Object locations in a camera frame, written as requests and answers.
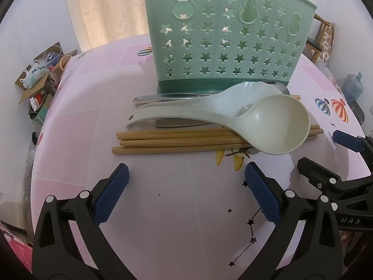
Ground wooden chair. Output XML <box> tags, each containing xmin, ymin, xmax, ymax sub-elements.
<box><xmin>303</xmin><ymin>13</ymin><xmax>337</xmax><ymax>65</ymax></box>

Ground green box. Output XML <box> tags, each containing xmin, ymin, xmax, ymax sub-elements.
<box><xmin>32</xmin><ymin>93</ymin><xmax>56</xmax><ymax>126</ymax></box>

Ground white plastic bag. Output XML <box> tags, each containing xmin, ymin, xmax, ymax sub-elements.
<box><xmin>23</xmin><ymin>61</ymin><xmax>48</xmax><ymax>89</ymax></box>

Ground cream plastic ladle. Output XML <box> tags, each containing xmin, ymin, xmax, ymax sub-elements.
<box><xmin>126</xmin><ymin>94</ymin><xmax>311</xmax><ymax>155</ymax></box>

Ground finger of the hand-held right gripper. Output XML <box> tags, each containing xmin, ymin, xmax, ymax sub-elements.
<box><xmin>297</xmin><ymin>157</ymin><xmax>343</xmax><ymax>194</ymax></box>
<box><xmin>332</xmin><ymin>130</ymin><xmax>373</xmax><ymax>164</ymax></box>

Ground cream patterned curtain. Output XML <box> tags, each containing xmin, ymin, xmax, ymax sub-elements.
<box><xmin>66</xmin><ymin>0</ymin><xmax>150</xmax><ymax>53</ymax></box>

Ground floral printed sheet roll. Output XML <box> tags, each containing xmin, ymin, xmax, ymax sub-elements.
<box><xmin>319</xmin><ymin>20</ymin><xmax>337</xmax><ymax>63</ymax></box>

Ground pink floral blanket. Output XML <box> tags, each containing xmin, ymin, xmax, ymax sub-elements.
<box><xmin>0</xmin><ymin>220</ymin><xmax>33</xmax><ymax>280</ymax></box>

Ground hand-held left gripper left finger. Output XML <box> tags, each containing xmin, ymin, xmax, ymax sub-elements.
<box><xmin>31</xmin><ymin>163</ymin><xmax>131</xmax><ymax>280</ymax></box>

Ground green star-cutout utensil holder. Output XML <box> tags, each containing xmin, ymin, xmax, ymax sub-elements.
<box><xmin>142</xmin><ymin>0</ymin><xmax>318</xmax><ymax>95</ymax></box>

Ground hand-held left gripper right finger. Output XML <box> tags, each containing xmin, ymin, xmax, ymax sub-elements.
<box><xmin>237</xmin><ymin>161</ymin><xmax>345</xmax><ymax>280</ymax></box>

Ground pale blue rice paddle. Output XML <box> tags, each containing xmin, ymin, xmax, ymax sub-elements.
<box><xmin>134</xmin><ymin>81</ymin><xmax>284</xmax><ymax>123</ymax></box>

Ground bundle of wooden chopsticks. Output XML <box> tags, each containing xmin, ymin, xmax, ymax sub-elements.
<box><xmin>111</xmin><ymin>94</ymin><xmax>324</xmax><ymax>156</ymax></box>

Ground pink printed table cover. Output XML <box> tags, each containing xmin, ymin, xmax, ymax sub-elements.
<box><xmin>29</xmin><ymin>33</ymin><xmax>373</xmax><ymax>280</ymax></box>

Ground open cardboard boxes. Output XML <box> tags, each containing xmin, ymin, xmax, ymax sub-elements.
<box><xmin>14</xmin><ymin>42</ymin><xmax>73</xmax><ymax>127</ymax></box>

